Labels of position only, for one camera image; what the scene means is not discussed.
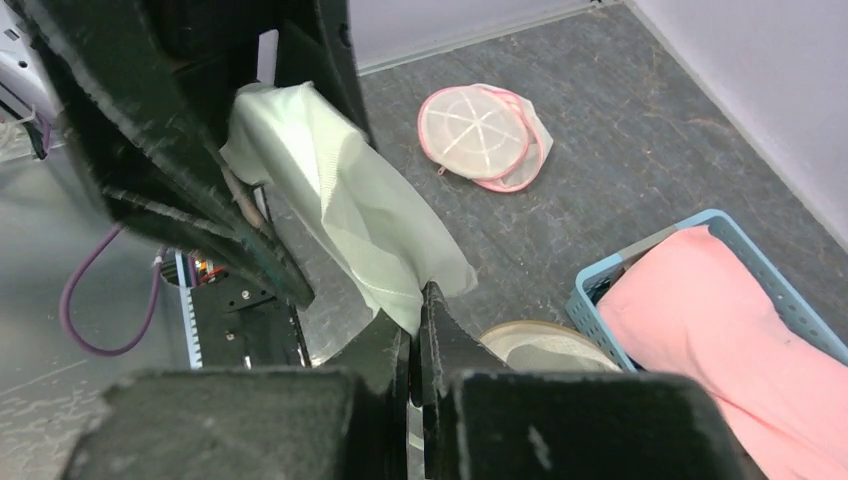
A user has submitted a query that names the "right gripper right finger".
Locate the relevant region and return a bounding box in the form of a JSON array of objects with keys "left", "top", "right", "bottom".
[{"left": 417, "top": 282, "right": 761, "bottom": 479}]

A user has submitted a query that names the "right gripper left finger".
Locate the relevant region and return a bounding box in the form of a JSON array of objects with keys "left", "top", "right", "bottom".
[{"left": 62, "top": 314, "right": 411, "bottom": 479}]

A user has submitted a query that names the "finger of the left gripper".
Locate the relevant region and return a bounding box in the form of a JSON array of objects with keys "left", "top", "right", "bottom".
[
  {"left": 11, "top": 1, "right": 315, "bottom": 307},
  {"left": 274, "top": 0, "right": 375, "bottom": 146}
]

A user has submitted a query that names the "pale green bra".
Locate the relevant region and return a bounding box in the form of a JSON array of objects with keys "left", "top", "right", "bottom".
[{"left": 220, "top": 82, "right": 477, "bottom": 335}]

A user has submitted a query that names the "white mesh laundry bag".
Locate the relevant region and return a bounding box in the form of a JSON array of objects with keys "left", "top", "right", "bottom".
[{"left": 417, "top": 83, "right": 554, "bottom": 194}]

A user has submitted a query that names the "pink bra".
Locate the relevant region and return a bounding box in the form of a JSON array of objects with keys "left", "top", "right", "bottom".
[{"left": 597, "top": 226, "right": 847, "bottom": 479}]

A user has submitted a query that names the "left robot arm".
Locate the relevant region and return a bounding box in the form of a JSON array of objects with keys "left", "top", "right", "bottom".
[{"left": 1, "top": 1, "right": 368, "bottom": 307}]

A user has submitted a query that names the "light blue plastic basket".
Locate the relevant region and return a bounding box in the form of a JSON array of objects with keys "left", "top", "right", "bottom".
[{"left": 566, "top": 209, "right": 847, "bottom": 374}]

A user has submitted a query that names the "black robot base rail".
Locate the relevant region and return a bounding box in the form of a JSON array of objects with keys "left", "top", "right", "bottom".
[{"left": 191, "top": 269, "right": 311, "bottom": 368}]

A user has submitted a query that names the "white cable tray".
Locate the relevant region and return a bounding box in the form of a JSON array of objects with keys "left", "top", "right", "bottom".
[{"left": 174, "top": 251, "right": 203, "bottom": 369}]

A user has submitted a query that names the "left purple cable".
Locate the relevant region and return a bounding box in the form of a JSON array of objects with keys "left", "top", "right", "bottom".
[{"left": 58, "top": 221, "right": 166, "bottom": 359}]

